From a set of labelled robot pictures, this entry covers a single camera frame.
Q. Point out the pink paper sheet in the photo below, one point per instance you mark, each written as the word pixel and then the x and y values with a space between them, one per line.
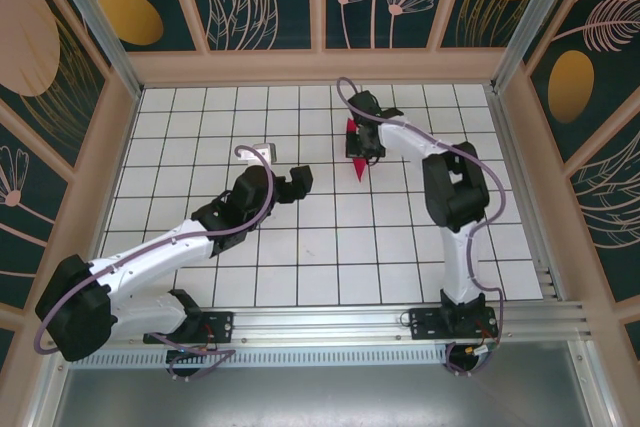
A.
pixel 360 169

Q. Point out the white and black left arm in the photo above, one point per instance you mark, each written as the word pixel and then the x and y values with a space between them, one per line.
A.
pixel 75 307

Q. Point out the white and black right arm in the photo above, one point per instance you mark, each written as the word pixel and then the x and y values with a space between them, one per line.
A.
pixel 457 187

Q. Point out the grey metal sheet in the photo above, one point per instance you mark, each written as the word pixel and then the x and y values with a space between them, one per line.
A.
pixel 320 397

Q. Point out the dark panel orange circle, leaves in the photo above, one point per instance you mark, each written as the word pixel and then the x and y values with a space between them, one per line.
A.
pixel 295 7

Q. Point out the yellow power connector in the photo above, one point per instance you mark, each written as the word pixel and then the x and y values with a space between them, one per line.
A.
pixel 470 349

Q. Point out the dark panel pink flower outlines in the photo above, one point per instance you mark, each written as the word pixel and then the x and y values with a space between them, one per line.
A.
pixel 25 227

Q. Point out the dark panel orange ellipse, fern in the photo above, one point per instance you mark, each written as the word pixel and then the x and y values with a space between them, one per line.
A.
pixel 600 72

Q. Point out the dark panel pink fern outlines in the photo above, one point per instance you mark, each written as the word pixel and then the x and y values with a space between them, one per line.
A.
pixel 610 207

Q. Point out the dark panel beige circle, gold lines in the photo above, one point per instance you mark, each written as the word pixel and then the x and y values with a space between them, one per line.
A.
pixel 30 47

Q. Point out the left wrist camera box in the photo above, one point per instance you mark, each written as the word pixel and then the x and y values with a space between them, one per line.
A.
pixel 264 152

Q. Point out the aluminium side rail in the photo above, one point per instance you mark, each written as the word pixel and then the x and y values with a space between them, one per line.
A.
pixel 506 137

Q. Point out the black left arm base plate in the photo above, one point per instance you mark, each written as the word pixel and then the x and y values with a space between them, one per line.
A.
pixel 220 327

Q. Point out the long aluminium base rail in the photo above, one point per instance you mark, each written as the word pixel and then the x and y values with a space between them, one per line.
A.
pixel 320 324

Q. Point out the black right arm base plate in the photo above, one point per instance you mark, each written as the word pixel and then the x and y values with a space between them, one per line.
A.
pixel 425 324

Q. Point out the aluminium corner post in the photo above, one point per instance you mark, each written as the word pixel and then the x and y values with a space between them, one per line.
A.
pixel 530 22
pixel 100 32

